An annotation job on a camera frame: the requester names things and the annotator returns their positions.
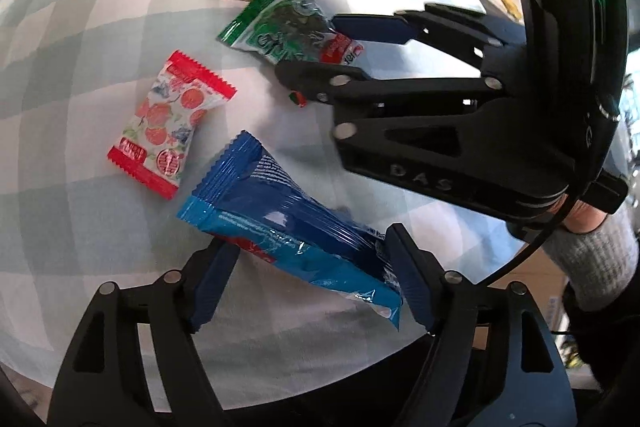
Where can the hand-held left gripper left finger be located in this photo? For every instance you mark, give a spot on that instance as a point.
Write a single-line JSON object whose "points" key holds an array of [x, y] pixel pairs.
{"points": [[210, 287]]}

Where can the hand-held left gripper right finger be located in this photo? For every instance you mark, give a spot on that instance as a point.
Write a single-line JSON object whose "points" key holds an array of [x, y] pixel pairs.
{"points": [[410, 277]]}

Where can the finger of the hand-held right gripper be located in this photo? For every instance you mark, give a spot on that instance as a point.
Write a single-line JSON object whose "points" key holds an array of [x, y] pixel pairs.
{"points": [[370, 28], [320, 77]]}

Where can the green snack packet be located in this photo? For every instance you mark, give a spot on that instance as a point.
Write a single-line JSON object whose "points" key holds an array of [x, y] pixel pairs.
{"points": [[280, 27]]}

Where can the long blue snack packet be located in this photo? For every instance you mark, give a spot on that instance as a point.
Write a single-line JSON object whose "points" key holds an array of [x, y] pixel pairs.
{"points": [[280, 217]]}

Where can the person's right forearm grey sleeve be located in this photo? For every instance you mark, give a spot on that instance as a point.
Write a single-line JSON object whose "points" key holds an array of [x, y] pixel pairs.
{"points": [[595, 262]]}

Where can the person's right hand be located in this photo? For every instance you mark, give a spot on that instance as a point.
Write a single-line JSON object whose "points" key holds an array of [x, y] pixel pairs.
{"points": [[587, 218]]}

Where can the cardboard box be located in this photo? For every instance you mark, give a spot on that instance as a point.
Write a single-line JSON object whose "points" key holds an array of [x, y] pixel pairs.
{"points": [[535, 277]]}

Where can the yellow sponge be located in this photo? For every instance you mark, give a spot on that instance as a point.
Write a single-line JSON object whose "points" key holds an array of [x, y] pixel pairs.
{"points": [[510, 4]]}

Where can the checked tablecloth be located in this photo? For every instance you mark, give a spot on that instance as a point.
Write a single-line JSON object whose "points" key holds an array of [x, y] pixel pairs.
{"points": [[75, 217]]}

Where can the white red fruit-print packet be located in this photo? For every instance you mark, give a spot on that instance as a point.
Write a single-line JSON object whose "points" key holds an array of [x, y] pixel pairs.
{"points": [[165, 122]]}

